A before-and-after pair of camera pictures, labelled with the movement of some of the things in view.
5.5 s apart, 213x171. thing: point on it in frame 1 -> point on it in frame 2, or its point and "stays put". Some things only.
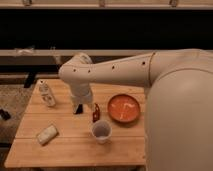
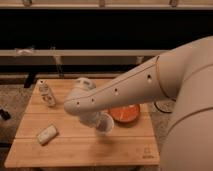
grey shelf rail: (73, 53) stays put
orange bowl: (123, 108) stays put
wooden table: (109, 133) stays put
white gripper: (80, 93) -> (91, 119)
